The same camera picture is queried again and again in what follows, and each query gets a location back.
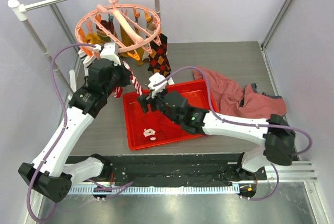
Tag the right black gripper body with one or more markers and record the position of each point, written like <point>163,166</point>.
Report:
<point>150,101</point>

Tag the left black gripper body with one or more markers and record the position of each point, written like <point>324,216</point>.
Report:
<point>119,77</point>

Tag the red white striped sock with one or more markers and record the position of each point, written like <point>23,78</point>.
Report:
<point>134,80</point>
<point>117,92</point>

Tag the red santa sock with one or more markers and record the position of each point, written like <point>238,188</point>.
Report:
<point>151,131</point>

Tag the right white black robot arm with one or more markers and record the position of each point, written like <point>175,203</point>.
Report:
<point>274,138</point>

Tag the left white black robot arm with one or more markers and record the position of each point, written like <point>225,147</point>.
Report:
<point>48,174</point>

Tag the pink round clip hanger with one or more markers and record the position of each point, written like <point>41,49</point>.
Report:
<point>123,24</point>

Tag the red plastic tray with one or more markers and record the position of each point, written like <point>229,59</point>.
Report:
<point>196,93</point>

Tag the black argyle sock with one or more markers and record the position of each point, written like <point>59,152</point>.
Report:
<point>151,27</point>
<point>158,61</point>

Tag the white black striped sock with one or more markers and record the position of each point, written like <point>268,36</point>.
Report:
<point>83,56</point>

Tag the pink crumpled garment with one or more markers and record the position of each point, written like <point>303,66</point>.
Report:
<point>233,100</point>

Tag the white clothes rack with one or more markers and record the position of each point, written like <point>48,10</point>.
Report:
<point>20,10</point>

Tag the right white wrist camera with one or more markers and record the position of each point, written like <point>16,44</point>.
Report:
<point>156,84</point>

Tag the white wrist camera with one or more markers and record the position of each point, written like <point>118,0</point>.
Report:
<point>156,84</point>
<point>109,52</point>

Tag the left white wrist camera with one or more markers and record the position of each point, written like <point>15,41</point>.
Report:
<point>109,52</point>

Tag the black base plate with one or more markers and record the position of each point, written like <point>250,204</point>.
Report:
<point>196,170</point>

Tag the white slotted cable duct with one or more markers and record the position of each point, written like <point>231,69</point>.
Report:
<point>88,189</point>

